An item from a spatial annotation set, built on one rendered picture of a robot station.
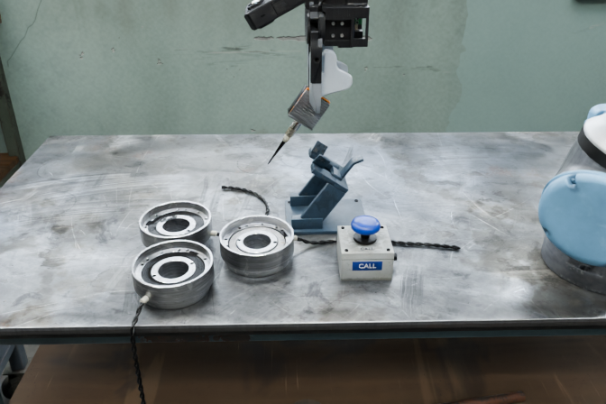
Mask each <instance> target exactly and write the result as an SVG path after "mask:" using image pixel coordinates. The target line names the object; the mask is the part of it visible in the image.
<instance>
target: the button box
mask: <svg viewBox="0 0 606 404"><path fill-rule="evenodd" d="M336 253H337V260H338V266H339V273H340V280H341V281H349V280H392V272H393V262H394V261H396V260H397V253H396V252H394V251H393V248H392V244H391V241H390V236H389V233H388V229H387V226H386V225H381V229H380V231H379V232H378V233H376V234H372V235H370V237H369V238H367V239H363V238H362V237H361V235H360V234H357V233H356V232H354V231H353V230H352V228H351V226H350V225H338V226H337V246H336Z"/></svg>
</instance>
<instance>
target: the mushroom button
mask: <svg viewBox="0 0 606 404"><path fill-rule="evenodd" d="M351 228H352V230H353V231H354V232H356V233H357V234H360V235H361V237H362V238H363V239H367V238H369V237H370V235H372V234H376V233H378V232H379V231H380V229H381V224H380V222H379V220H378V219H377V218H375V217H373V216H357V217H355V218H354V219H353V221H352V222H351Z"/></svg>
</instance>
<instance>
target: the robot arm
mask: <svg viewBox="0 0 606 404"><path fill-rule="evenodd" d="M302 4H304V5H305V37H306V43H307V48H308V86H309V103H310V104H311V105H312V107H313V109H314V111H315V112H316V113H317V114H320V107H321V97H322V96H326V95H330V94H333V93H336V92H340V91H343V90H346V89H348V88H349V87H350V86H351V85H352V84H353V78H352V76H351V75H350V74H348V67H347V65H346V64H344V63H343V62H341V61H339V60H337V57H336V54H335V53H334V48H333V46H337V47H338V48H352V47H368V32H369V14H370V7H369V6H368V0H254V1H252V2H251V3H249V4H248V5H247V7H246V9H245V13H244V18H245V20H246V22H247V23H248V24H249V26H250V27H251V29H252V30H254V31H255V30H257V29H261V28H263V27H265V26H267V25H269V24H270V23H272V22H273V21H274V20H275V19H277V18H278V17H280V16H282V15H284V14H285V13H287V12H289V11H291V10H293V9H294V8H296V7H298V6H300V5H302ZM363 18H366V26H365V38H363V31H362V24H363ZM538 218H539V222H540V224H541V226H542V228H543V230H544V232H545V234H546V235H545V238H544V242H543V245H542V249H541V254H542V258H543V260H544V262H545V264H546V265H547V266H548V268H549V269H550V270H551V271H553V272H554V273H555V274H556V275H558V276H559V277H560V278H562V279H564V280H566V281H568V282H570V283H572V284H574V285H575V286H577V287H579V288H582V289H587V290H589V291H592V292H596V293H600V294H603V295H606V104H600V105H596V106H594V107H593V108H591V110H590V111H589V114H588V117H587V120H585V121H584V125H583V128H582V130H581V131H580V132H579V134H578V136H577V138H576V139H575V141H574V144H573V146H572V147H571V149H570V151H569V152H568V154H567V155H566V157H565V160H564V162H563V163H562V165H561V167H560V169H559V170H558V172H557V173H556V175H555V176H554V177H553V178H552V179H551V180H549V181H548V182H547V184H546V185H545V187H544V189H543V191H542V194H541V198H540V200H539V204H538Z"/></svg>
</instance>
